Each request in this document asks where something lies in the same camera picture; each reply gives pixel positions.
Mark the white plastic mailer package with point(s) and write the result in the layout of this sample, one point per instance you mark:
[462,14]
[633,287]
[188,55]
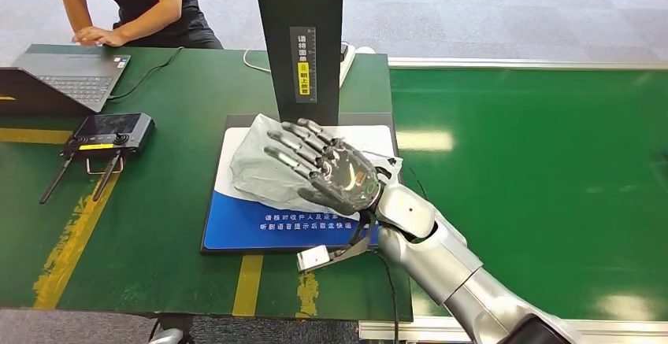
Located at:
[258,174]

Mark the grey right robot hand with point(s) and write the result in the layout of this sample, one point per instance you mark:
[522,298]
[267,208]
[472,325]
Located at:
[347,177]

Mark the grey laptop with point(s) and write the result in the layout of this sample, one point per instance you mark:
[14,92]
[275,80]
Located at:
[78,78]

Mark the black yellow ruler sticker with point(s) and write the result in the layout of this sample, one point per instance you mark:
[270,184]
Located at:
[303,70]

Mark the person's left hand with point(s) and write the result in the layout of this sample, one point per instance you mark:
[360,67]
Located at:
[116,39]

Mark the green conveyor belt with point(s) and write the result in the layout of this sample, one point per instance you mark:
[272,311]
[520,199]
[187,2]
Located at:
[548,138]

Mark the person's right hand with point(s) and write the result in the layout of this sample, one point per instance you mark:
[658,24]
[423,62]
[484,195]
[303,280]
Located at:
[87,36]

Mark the black remote controller with antennas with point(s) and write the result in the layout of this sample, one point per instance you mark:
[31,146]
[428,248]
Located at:
[109,133]

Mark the aluminium conveyor rail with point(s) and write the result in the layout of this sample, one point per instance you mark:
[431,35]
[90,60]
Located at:
[428,329]
[522,63]

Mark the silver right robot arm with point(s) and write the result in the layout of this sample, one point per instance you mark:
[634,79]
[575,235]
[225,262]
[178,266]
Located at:
[443,263]

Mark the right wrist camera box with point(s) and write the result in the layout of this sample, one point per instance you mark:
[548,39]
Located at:
[313,258]

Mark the white power strip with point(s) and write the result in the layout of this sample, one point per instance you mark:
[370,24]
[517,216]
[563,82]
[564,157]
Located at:
[347,65]

